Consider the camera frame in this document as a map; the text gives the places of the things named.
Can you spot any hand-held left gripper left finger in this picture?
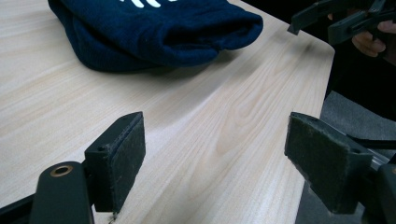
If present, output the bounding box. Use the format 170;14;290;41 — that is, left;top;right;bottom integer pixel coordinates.
83;111;147;215

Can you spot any navy blue folded garment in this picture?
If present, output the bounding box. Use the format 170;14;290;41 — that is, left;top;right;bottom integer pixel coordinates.
47;0;264;74

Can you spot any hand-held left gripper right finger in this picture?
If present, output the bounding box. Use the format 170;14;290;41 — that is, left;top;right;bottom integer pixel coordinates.
284;111;375;216

